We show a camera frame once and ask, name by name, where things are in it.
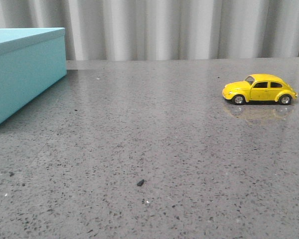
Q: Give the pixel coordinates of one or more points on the white pleated curtain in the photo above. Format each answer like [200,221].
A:
[163,29]

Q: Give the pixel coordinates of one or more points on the light blue plastic box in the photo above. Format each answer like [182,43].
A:
[31,60]

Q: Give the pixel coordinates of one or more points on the yellow toy beetle car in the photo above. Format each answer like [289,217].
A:
[260,87]

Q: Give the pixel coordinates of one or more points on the small black debris piece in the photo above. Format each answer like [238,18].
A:
[141,182]

